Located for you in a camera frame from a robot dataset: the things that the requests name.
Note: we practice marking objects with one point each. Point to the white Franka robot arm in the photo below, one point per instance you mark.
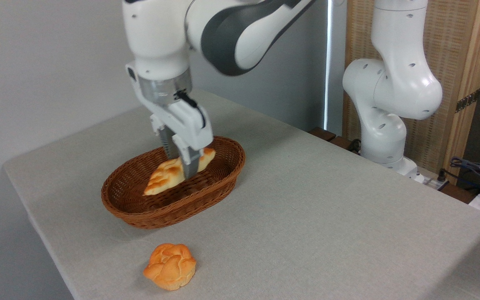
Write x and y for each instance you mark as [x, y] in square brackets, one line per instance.
[390, 83]

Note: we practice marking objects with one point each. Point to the metal screen hinge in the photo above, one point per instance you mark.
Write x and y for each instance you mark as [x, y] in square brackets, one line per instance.
[468, 100]

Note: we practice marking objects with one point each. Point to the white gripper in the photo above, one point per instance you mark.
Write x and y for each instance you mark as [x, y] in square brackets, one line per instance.
[192, 125]

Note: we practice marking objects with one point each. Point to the brown woven wicker basket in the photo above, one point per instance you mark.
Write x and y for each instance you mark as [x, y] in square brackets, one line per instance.
[161, 212]

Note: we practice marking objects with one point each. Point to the wooden rattan folding screen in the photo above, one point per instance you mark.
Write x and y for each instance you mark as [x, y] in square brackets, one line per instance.
[456, 41]

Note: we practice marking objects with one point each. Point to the long braided bread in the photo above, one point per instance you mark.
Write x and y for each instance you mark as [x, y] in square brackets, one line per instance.
[163, 177]

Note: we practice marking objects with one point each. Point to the round knotted bread bun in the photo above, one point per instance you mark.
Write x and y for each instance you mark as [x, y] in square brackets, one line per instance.
[170, 266]

